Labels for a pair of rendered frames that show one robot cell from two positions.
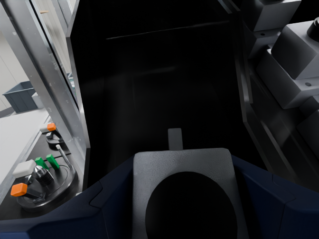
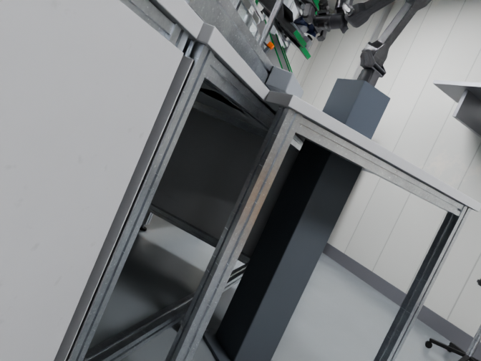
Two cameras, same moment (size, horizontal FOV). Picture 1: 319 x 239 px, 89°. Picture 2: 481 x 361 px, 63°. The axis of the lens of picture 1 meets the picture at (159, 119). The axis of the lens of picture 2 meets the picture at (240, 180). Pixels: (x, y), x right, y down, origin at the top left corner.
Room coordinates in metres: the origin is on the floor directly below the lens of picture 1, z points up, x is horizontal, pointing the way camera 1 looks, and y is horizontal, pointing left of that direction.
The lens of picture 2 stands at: (-0.79, 1.45, 0.70)
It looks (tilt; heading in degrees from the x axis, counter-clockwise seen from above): 5 degrees down; 299
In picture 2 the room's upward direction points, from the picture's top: 24 degrees clockwise
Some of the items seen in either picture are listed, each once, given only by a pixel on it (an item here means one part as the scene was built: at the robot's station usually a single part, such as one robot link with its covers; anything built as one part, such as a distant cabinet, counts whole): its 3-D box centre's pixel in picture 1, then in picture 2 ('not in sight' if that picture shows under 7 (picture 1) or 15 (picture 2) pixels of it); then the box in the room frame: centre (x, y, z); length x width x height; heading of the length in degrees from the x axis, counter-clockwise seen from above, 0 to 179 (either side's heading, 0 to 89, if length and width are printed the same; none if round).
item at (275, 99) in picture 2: not in sight; (328, 142); (-0.29, 0.06, 0.84); 0.90 x 0.70 x 0.03; 60
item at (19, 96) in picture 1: (45, 91); not in sight; (1.93, 1.30, 0.73); 0.62 x 0.42 x 0.23; 102
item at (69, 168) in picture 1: (43, 176); not in sight; (0.30, 0.32, 1.01); 0.24 x 0.24 x 0.13; 12
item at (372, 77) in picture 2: not in sight; (366, 79); (-0.34, 0.08, 1.09); 0.07 x 0.07 x 0.06; 60
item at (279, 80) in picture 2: not in sight; (285, 87); (-0.18, 0.31, 0.93); 0.21 x 0.07 x 0.06; 102
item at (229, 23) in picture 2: not in sight; (250, 66); (-0.15, 0.51, 0.91); 0.89 x 0.06 x 0.11; 102
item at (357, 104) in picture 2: not in sight; (351, 114); (-0.34, 0.08, 0.96); 0.14 x 0.14 x 0.20; 60
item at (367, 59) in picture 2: not in sight; (373, 63); (-0.33, 0.09, 1.15); 0.09 x 0.07 x 0.06; 71
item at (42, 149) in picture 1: (62, 126); not in sight; (0.54, 0.37, 1.01); 0.24 x 0.24 x 0.13; 12
